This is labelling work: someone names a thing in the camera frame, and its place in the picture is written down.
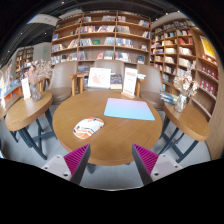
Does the white sign in wooden stand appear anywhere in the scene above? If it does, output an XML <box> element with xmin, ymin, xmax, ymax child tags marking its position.
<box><xmin>121</xmin><ymin>67</ymin><xmax>139</xmax><ymax>99</ymax></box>

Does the dark cover book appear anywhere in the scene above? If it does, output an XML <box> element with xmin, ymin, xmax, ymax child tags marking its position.
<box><xmin>110</xmin><ymin>73</ymin><xmax>123</xmax><ymax>90</ymax></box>

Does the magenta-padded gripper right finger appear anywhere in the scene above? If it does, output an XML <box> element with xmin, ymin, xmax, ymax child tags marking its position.
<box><xmin>131</xmin><ymin>143</ymin><xmax>184</xmax><ymax>186</ymax></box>

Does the white orange patterned computer mouse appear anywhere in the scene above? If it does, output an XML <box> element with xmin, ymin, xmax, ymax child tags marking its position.
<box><xmin>72</xmin><ymin>116</ymin><xmax>105</xmax><ymax>140</ymax></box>

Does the white hanging ceiling sign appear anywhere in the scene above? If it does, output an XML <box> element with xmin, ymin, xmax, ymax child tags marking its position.
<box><xmin>26</xmin><ymin>13</ymin><xmax>60</xmax><ymax>27</ymax></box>

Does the round wooden side table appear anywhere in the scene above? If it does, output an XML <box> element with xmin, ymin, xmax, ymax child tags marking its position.
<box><xmin>159</xmin><ymin>101</ymin><xmax>211</xmax><ymax>164</ymax></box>
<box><xmin>4</xmin><ymin>90</ymin><xmax>56</xmax><ymax>161</ymax></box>

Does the distant wooden book shelf unit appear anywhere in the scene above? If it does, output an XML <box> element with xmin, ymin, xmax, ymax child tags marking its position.
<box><xmin>14</xmin><ymin>46</ymin><xmax>35</xmax><ymax>79</ymax></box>

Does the white picture board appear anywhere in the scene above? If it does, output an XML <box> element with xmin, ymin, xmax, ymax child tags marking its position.
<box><xmin>87</xmin><ymin>67</ymin><xmax>112</xmax><ymax>90</ymax></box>

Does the orange book display stand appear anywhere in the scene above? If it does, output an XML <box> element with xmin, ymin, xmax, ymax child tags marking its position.
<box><xmin>0</xmin><ymin>79</ymin><xmax>24</xmax><ymax>108</ymax></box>

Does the glass vase with beige flowers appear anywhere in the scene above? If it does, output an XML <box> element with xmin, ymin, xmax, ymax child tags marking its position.
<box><xmin>173</xmin><ymin>68</ymin><xmax>199</xmax><ymax>113</ymax></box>

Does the small white card sign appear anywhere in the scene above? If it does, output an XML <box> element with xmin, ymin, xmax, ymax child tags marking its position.
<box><xmin>20</xmin><ymin>77</ymin><xmax>32</xmax><ymax>100</ymax></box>

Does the glass vase with pink flowers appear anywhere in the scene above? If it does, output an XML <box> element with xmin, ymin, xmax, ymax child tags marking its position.
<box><xmin>24</xmin><ymin>59</ymin><xmax>54</xmax><ymax>103</ymax></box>

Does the curved wooden book shelf unit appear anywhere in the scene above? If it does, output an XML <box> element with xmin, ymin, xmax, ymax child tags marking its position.
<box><xmin>149</xmin><ymin>18</ymin><xmax>224</xmax><ymax>158</ymax></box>

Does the beige wooden armchair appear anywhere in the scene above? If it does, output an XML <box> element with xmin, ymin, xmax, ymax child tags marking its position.
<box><xmin>76</xmin><ymin>59</ymin><xmax>126</xmax><ymax>93</ymax></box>
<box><xmin>134</xmin><ymin>63</ymin><xmax>178</xmax><ymax>111</ymax></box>
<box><xmin>39</xmin><ymin>60</ymin><xmax>81</xmax><ymax>105</ymax></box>

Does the stack of blue books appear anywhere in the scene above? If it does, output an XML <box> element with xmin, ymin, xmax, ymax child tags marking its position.
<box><xmin>159</xmin><ymin>90</ymin><xmax>179</xmax><ymax>105</ymax></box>

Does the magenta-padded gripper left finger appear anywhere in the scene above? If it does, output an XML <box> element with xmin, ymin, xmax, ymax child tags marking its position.
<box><xmin>41</xmin><ymin>143</ymin><xmax>92</xmax><ymax>186</ymax></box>

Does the pink blue gradient mouse pad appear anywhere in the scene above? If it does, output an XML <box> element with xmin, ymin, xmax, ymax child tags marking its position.
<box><xmin>103</xmin><ymin>97</ymin><xmax>156</xmax><ymax>122</ymax></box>

